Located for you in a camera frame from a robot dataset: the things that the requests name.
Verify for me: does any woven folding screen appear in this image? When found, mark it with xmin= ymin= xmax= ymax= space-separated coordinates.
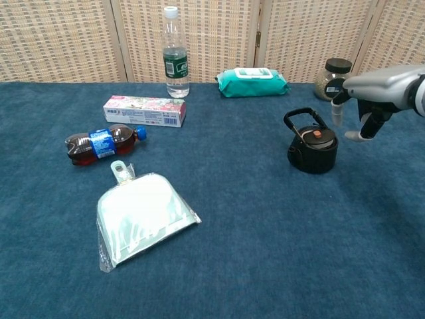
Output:
xmin=0 ymin=0 xmax=425 ymax=84

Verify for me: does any blue table cloth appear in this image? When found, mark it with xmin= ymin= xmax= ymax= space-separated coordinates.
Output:
xmin=0 ymin=81 xmax=425 ymax=319

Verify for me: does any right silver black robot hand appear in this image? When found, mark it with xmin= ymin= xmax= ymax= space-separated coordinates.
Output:
xmin=331 ymin=64 xmax=425 ymax=144

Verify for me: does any cola bottle blue cap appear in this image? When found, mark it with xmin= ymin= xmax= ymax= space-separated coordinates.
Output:
xmin=64 ymin=124 xmax=148 ymax=167

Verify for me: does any pale green dustpan in plastic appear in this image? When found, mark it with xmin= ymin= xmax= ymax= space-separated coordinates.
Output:
xmin=96 ymin=160 xmax=203 ymax=274

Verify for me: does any glass jar black lid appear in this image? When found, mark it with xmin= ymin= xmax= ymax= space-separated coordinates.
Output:
xmin=314 ymin=58 xmax=353 ymax=102

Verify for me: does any floral toothpaste box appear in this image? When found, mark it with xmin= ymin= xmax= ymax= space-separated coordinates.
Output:
xmin=102 ymin=95 xmax=187 ymax=128

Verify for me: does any clear water bottle green label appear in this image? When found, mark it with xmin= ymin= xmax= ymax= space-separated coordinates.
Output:
xmin=162 ymin=6 xmax=191 ymax=99

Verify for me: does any black cast iron kettle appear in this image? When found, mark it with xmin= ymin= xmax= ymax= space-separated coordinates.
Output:
xmin=283 ymin=107 xmax=339 ymax=175

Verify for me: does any black kettle lid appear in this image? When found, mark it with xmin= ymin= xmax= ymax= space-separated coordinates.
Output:
xmin=300 ymin=129 xmax=335 ymax=150

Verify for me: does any teal wet wipes pack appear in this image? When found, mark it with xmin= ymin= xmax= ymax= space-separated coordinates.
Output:
xmin=214 ymin=67 xmax=291 ymax=99

